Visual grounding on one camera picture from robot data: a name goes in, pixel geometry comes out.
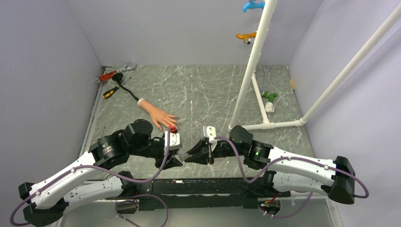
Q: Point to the silver spanner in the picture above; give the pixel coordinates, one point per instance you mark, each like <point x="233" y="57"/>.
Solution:
<point x="266" y="71"/>

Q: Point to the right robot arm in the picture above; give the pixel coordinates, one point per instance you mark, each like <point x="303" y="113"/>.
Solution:
<point x="283" y="171"/>

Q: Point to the clear nail polish bottle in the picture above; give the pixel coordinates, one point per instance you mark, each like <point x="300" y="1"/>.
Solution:
<point x="181" y="154"/>

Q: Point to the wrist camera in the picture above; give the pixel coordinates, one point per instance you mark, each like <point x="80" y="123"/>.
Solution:
<point x="173" y="139"/>
<point x="208" y="134"/>

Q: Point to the green faucet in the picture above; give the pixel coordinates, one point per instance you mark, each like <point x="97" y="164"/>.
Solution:
<point x="269" y="96"/>

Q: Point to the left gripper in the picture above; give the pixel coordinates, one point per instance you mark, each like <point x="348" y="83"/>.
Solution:
<point x="172" y="162"/>

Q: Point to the orange faucet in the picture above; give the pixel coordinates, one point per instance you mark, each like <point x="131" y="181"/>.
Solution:
<point x="246" y="38"/>

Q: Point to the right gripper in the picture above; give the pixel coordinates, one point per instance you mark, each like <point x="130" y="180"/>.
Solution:
<point x="202" y="158"/>

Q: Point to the blue faucet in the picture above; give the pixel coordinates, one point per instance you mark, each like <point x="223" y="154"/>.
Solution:
<point x="253" y="4"/>

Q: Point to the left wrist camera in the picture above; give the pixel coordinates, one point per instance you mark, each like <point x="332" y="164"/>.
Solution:
<point x="173" y="139"/>

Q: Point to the red handled adjustable wrench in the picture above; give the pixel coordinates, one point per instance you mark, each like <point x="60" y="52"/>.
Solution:
<point x="110" y="74"/>

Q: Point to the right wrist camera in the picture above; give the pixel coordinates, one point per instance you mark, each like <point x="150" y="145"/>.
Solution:
<point x="208" y="134"/>

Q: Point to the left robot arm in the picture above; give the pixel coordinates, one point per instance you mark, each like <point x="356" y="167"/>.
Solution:
<point x="91" y="178"/>

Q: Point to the mannequin practice hand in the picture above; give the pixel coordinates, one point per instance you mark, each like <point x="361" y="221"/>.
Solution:
<point x="159" y="117"/>

